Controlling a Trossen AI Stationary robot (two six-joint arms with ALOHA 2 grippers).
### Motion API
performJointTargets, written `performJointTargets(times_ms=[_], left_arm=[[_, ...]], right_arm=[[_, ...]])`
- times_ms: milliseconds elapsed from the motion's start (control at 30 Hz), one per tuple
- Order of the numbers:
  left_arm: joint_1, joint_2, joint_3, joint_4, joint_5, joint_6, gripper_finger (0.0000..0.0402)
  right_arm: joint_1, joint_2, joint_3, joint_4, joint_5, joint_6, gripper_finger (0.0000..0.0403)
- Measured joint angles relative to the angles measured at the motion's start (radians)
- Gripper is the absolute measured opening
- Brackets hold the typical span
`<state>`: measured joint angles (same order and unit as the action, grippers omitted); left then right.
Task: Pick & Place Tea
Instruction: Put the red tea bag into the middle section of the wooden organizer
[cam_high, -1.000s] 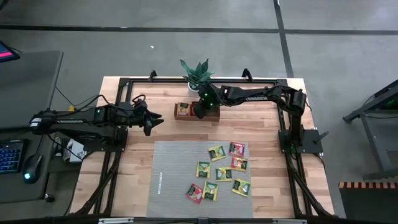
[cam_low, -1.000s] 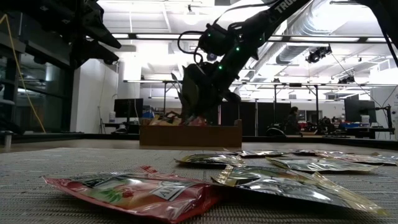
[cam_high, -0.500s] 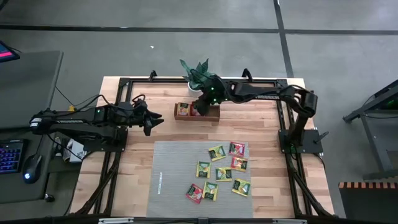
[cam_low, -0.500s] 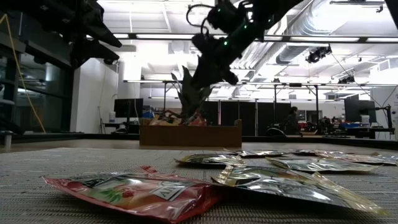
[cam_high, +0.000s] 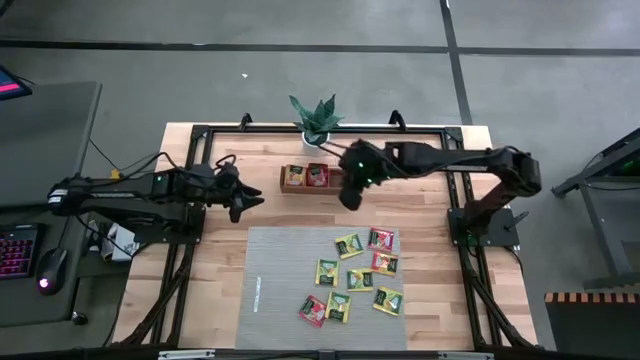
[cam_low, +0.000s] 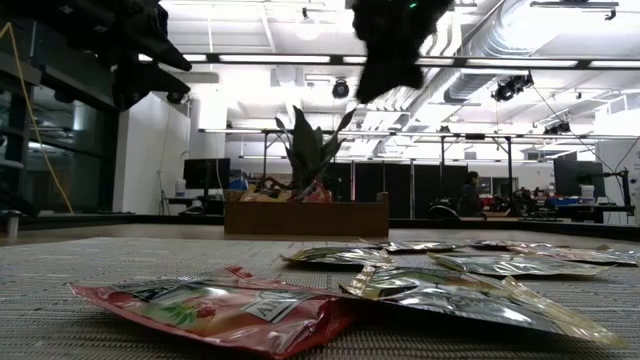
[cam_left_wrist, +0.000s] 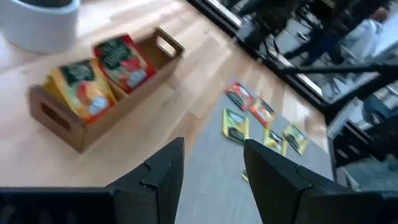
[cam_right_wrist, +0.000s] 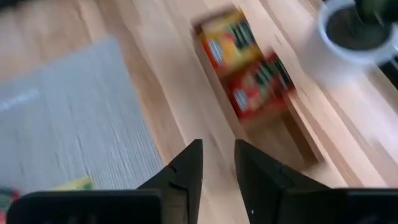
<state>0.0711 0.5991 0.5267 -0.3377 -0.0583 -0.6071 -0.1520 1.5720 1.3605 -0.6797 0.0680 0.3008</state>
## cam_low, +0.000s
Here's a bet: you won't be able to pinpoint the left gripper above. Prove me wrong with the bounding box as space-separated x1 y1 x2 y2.
54 0 194 112

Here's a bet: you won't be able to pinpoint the person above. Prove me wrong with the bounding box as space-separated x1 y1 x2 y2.
458 170 484 219

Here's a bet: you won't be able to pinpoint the grey woven placemat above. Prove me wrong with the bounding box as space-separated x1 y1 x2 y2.
0 234 640 360

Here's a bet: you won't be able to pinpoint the brown cardboard box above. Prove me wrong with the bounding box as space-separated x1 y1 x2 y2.
223 192 391 238

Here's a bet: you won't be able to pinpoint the black partition panels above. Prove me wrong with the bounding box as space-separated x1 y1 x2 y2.
324 160 471 220

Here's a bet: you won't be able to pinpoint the small grey post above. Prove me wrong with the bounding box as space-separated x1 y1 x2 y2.
2 209 24 242

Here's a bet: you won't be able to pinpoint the yellow cable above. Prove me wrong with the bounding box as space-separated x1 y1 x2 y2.
0 22 75 215

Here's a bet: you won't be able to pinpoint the black computer monitor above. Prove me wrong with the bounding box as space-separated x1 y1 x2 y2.
553 152 606 199
182 157 232 190

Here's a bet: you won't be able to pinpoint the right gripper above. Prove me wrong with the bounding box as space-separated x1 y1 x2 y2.
352 0 454 105

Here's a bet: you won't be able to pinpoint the large silver snack packet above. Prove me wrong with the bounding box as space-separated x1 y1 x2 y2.
339 264 626 349

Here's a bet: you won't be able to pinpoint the green snake plant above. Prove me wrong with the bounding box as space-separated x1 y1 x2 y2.
274 104 357 196

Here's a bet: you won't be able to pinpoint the black track light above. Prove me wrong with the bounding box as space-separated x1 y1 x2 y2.
490 72 535 103

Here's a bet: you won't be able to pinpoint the long light bar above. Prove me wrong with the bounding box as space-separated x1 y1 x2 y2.
137 52 640 70

